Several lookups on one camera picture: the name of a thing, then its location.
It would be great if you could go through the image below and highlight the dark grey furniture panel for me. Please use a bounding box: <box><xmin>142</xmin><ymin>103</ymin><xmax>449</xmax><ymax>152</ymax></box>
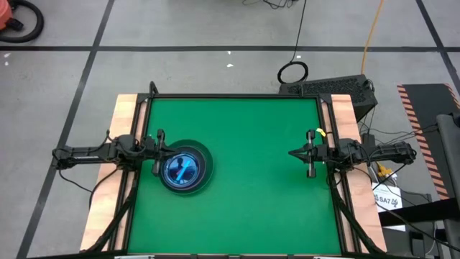
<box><xmin>436</xmin><ymin>112</ymin><xmax>460</xmax><ymax>259</ymax></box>

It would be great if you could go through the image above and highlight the yellow cable connector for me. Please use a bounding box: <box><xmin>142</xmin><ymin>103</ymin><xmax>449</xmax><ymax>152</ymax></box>
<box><xmin>375</xmin><ymin>163</ymin><xmax>395</xmax><ymax>180</ymax></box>

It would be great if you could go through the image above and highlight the yellow hanging cable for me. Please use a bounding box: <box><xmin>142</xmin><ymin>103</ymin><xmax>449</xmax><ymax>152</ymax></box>
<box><xmin>360</xmin><ymin>0</ymin><xmax>386</xmax><ymax>76</ymax></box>

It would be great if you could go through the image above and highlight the black table frame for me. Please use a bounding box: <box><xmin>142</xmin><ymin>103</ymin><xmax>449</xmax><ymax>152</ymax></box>
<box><xmin>86</xmin><ymin>81</ymin><xmax>387</xmax><ymax>259</ymax></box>

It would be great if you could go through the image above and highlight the white paper label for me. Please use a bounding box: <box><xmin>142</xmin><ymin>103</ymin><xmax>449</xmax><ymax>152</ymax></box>
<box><xmin>372</xmin><ymin>182</ymin><xmax>404</xmax><ymax>214</ymax></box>

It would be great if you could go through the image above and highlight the green table mat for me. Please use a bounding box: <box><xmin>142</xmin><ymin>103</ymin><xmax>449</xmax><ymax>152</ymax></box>
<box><xmin>127</xmin><ymin>97</ymin><xmax>342</xmax><ymax>255</ymax></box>

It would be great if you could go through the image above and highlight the black metal beam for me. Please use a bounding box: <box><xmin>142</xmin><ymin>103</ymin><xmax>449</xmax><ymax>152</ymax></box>
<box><xmin>377</xmin><ymin>197</ymin><xmax>460</xmax><ymax>228</ymax></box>

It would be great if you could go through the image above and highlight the black mat with striped edge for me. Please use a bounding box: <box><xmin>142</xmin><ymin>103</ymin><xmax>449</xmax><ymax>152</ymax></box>
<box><xmin>397</xmin><ymin>83</ymin><xmax>460</xmax><ymax>201</ymax></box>

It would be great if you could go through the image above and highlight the black cable with coil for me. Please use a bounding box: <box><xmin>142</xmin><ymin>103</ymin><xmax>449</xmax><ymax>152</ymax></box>
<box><xmin>277</xmin><ymin>0</ymin><xmax>310</xmax><ymax>85</ymax></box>

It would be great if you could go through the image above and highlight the wooden table board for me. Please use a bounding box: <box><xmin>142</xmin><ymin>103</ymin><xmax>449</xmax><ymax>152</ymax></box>
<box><xmin>325</xmin><ymin>94</ymin><xmax>388</xmax><ymax>253</ymax></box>
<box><xmin>79</xmin><ymin>94</ymin><xmax>144</xmax><ymax>252</ymax></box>

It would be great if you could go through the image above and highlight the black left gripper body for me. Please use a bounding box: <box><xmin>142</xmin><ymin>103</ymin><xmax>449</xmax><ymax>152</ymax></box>
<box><xmin>142</xmin><ymin>129</ymin><xmax>167</xmax><ymax>177</ymax></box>

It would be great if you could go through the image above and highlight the black perforated computer case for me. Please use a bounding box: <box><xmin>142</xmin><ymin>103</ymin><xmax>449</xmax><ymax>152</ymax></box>
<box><xmin>279</xmin><ymin>74</ymin><xmax>379</xmax><ymax>122</ymax></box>

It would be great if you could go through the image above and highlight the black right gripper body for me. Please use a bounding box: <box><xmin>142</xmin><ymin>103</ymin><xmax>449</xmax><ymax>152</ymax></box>
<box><xmin>307</xmin><ymin>129</ymin><xmax>328</xmax><ymax>179</ymax></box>

